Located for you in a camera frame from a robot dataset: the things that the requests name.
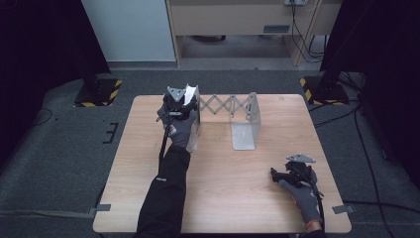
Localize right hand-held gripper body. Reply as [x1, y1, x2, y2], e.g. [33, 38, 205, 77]
[284, 153, 319, 188]

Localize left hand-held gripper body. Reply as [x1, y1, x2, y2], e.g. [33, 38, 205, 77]
[162, 85, 188, 117]

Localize expandable metal bookend rack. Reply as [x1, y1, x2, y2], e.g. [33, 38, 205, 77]
[198, 91, 263, 152]

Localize person's left hand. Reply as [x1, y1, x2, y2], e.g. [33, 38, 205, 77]
[156, 103, 198, 151]

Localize person's right hand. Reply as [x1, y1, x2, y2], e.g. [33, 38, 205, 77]
[278, 178, 324, 226]

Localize grey tape strip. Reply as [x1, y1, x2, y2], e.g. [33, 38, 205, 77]
[332, 204, 356, 215]
[87, 203, 112, 216]

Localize black floor tape mark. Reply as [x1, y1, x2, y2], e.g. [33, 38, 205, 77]
[101, 122, 120, 145]

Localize black stand base striped tape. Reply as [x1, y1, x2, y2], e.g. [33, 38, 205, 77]
[73, 77, 124, 108]
[299, 74, 351, 107]

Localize white panel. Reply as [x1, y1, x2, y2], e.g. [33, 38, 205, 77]
[80, 0, 176, 63]

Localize light wooden desk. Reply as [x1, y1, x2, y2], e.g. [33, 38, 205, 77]
[165, 0, 343, 67]

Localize black curtain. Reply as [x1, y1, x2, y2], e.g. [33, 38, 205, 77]
[318, 0, 420, 191]
[0, 0, 112, 168]

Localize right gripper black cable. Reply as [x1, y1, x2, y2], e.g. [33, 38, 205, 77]
[295, 167, 327, 233]

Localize black hanging desk cables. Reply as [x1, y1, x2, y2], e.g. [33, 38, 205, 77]
[289, 0, 327, 64]

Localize black floor cable loop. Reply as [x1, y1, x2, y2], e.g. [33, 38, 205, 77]
[27, 107, 54, 129]

